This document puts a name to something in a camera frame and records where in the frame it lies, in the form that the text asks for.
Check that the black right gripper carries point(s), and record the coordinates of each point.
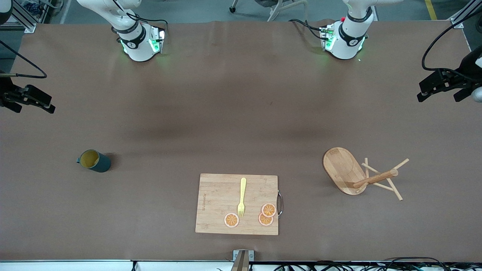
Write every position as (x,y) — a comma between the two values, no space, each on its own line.
(6,91)

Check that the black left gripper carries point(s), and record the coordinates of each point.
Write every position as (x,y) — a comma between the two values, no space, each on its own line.
(466,76)

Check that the teal mug yellow inside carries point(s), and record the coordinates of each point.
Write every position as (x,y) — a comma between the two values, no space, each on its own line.
(101,163)

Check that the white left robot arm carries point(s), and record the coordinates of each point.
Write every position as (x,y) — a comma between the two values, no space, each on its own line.
(344,52)

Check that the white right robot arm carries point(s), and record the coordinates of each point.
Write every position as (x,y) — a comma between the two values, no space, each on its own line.
(141,54)

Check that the wooden mug tree rack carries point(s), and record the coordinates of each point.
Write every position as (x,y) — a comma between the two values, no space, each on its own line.
(340,167)

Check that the office chair base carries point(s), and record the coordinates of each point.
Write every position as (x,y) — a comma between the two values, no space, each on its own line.
(274,13)

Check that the orange slice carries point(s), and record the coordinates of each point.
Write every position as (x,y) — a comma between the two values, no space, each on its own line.
(264,221)
(269,210)
(231,220)

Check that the bamboo cutting board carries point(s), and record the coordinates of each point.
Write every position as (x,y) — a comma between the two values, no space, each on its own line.
(218,203)

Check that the yellow fork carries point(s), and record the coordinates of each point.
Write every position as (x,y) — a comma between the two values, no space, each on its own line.
(243,188)

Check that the aluminium frame profile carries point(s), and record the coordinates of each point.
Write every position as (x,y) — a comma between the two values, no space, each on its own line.
(457,23)
(28,27)

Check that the white table edge rail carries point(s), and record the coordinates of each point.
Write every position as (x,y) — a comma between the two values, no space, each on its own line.
(75,266)

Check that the metal bracket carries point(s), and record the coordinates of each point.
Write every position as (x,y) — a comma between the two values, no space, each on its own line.
(243,259)

